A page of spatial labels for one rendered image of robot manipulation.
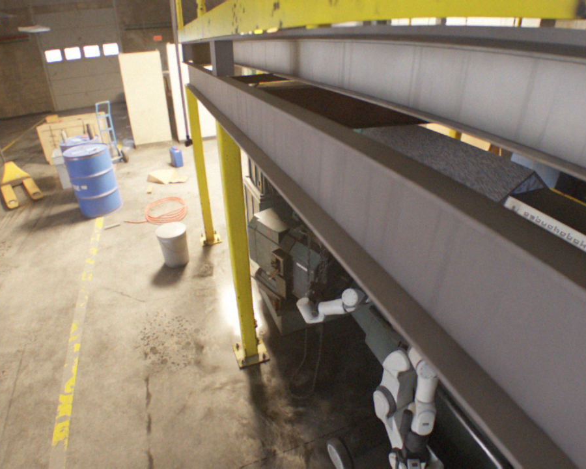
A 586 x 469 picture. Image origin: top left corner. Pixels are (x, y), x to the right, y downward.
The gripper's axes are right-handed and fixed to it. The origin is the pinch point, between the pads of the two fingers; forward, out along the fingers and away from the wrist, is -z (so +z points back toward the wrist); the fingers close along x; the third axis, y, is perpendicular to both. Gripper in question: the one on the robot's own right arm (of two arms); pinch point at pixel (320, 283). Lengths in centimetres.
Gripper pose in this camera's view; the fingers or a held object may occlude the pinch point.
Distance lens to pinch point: 185.6
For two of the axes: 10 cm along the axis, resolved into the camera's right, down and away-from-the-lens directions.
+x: 9.4, 1.8, -2.9
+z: -3.4, 4.9, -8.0
